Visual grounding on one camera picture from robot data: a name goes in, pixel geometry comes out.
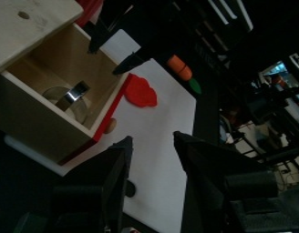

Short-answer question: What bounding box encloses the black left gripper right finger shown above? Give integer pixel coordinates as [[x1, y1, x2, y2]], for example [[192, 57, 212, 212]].
[[172, 130, 279, 233]]

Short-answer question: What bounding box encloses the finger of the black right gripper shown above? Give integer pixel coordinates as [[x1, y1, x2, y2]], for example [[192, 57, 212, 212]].
[[111, 51, 152, 76], [86, 19, 113, 56]]

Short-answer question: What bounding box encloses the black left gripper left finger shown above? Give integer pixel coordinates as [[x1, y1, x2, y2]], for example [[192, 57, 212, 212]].
[[45, 135, 135, 233]]

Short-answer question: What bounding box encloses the flat red dough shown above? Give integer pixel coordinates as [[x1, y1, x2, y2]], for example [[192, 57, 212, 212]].
[[123, 73, 159, 108]]

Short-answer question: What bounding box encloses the light wooden drawer cabinet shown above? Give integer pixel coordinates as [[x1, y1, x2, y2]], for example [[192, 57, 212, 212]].
[[0, 0, 85, 76]]

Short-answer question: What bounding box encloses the wooden drawer with red front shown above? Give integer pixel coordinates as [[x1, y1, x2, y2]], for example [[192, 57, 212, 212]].
[[0, 23, 135, 167]]

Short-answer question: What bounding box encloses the orange toy carrot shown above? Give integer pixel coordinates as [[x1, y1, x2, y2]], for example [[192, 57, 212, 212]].
[[165, 54, 195, 82]]

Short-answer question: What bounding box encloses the green toy piece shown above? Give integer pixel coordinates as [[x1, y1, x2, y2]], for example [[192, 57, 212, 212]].
[[187, 77, 203, 96]]

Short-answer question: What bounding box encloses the white cutting board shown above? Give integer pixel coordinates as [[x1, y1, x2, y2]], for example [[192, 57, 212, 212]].
[[4, 28, 197, 233]]

